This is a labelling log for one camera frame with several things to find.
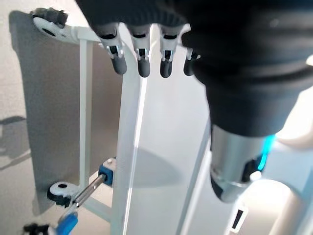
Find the blue crank socket bracket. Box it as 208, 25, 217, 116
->
98, 158, 116, 186

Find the white caster with black wheel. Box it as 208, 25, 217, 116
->
46, 180, 74, 208
31, 7, 68, 38

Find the black caster wheel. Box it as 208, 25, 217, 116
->
23, 222, 57, 235

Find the white bed side rail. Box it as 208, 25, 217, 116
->
268, 55, 313, 235

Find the white metal bed frame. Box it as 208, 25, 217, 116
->
65, 25, 116, 223

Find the white bed footboard panel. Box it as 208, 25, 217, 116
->
110, 23, 214, 235

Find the silver crank with blue handle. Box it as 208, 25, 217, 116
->
55, 174, 106, 235

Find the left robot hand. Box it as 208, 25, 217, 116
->
74, 0, 313, 203

